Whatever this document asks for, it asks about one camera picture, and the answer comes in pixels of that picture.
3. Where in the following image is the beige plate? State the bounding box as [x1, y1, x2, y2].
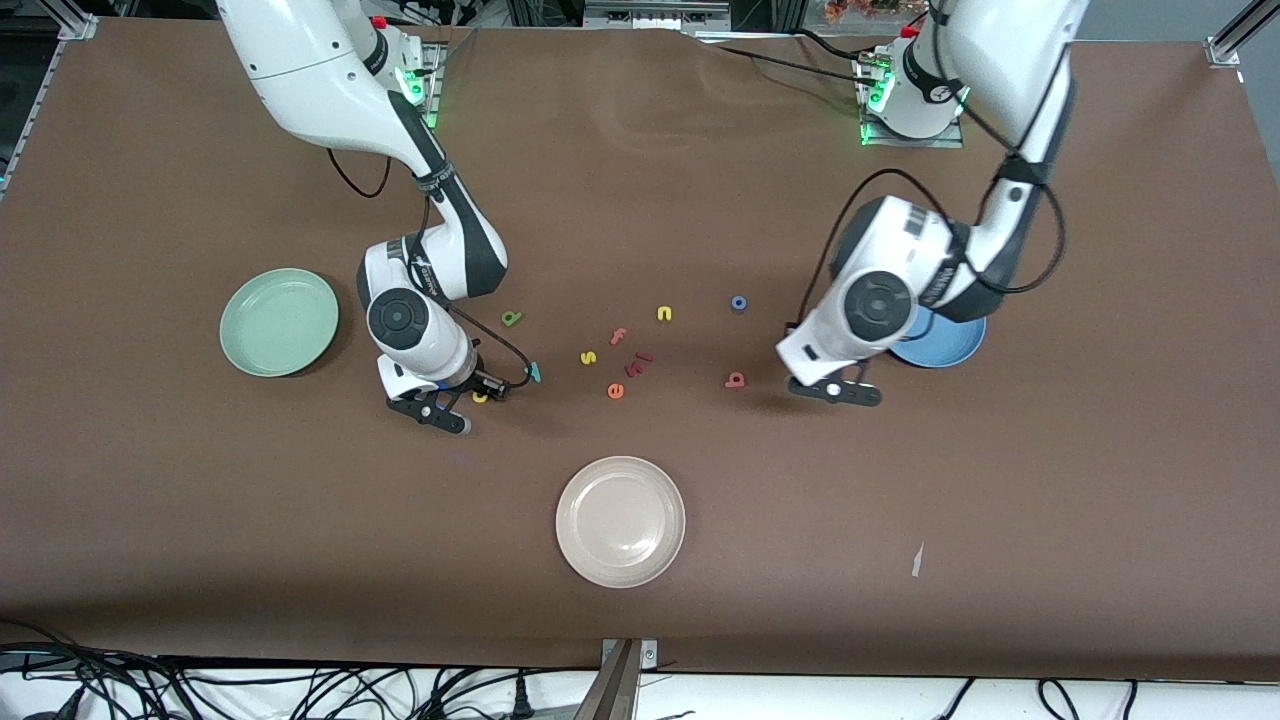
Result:
[555, 456, 687, 589]

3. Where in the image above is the green plate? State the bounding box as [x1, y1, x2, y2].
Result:
[219, 267, 340, 379]

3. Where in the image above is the grey metal beam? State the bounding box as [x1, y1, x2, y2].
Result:
[573, 640, 641, 720]

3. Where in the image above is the grey power strip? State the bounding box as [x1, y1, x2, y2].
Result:
[585, 0, 731, 31]

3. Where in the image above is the brown table cover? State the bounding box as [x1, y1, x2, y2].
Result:
[0, 18, 1280, 683]

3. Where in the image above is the blue plate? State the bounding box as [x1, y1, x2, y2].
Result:
[888, 305, 988, 369]

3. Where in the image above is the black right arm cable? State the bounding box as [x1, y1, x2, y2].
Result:
[325, 148, 538, 393]

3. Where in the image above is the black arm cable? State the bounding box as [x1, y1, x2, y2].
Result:
[325, 148, 538, 393]
[797, 0, 1068, 336]

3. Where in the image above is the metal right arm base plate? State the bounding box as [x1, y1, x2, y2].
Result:
[395, 42, 444, 133]

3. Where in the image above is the silver table edge bracket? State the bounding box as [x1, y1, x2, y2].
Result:
[600, 638, 659, 673]

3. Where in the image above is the thin black base cable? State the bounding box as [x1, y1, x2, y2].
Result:
[793, 28, 876, 63]
[690, 38, 881, 87]

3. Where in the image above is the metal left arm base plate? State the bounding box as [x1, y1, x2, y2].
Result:
[858, 55, 966, 149]

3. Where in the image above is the aluminium frame profile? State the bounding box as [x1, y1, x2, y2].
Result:
[55, 0, 101, 41]
[1205, 0, 1280, 69]

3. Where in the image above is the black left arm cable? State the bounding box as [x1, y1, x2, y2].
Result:
[797, 0, 1068, 336]

